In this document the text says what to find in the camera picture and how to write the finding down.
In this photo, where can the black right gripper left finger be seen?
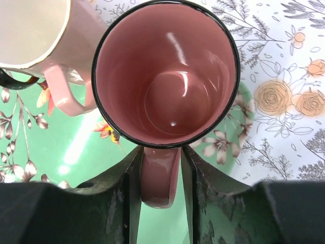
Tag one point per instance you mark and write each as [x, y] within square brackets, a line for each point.
[104, 209]

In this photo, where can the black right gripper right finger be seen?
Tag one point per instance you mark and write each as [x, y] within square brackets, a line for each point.
[221, 209]

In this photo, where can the tall pink floral mug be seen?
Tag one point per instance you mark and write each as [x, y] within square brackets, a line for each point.
[164, 75]

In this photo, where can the orange mug black handle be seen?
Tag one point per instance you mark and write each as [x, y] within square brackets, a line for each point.
[9, 82]

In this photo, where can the small pale pink mug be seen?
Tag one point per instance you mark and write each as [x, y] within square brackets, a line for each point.
[54, 40]

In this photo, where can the green hummingbird tray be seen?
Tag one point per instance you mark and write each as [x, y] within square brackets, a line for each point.
[65, 150]

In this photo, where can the floral table mat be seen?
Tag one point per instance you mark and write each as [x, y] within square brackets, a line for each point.
[275, 129]

